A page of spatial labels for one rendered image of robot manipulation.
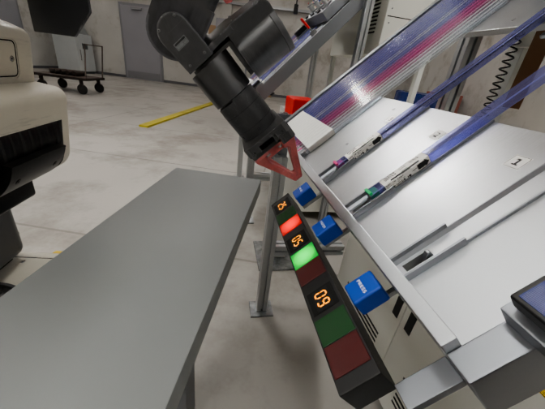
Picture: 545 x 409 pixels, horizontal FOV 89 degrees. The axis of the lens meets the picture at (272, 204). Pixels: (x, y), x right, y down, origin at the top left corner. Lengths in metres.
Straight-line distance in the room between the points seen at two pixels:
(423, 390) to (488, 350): 0.07
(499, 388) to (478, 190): 0.17
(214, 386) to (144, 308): 0.66
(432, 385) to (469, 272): 0.09
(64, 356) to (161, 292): 0.11
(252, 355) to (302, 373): 0.18
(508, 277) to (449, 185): 0.12
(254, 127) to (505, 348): 0.32
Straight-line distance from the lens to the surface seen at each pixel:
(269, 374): 1.04
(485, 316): 0.26
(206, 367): 1.05
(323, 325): 0.31
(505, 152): 0.37
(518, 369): 0.24
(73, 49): 11.65
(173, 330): 0.36
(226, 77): 0.37
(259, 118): 0.38
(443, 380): 0.28
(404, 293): 0.25
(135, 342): 0.36
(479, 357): 0.23
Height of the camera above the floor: 0.88
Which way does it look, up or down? 26 degrees down
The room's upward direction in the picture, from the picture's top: 7 degrees clockwise
